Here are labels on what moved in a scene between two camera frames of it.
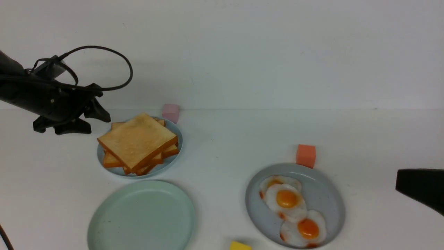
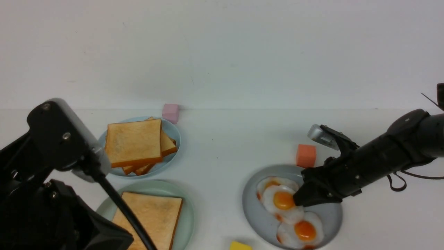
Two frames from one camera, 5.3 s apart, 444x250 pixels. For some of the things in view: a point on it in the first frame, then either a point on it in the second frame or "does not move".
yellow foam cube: [236, 245] does not move
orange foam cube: [306, 155] does not move
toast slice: [173, 150] -> [134, 143]
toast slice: [141, 170] does not move
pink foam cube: [171, 112] does not move
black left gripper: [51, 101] -> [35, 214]
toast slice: [138, 141] -> [158, 216]
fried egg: [309, 231] does not move
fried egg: [287, 200] does not move
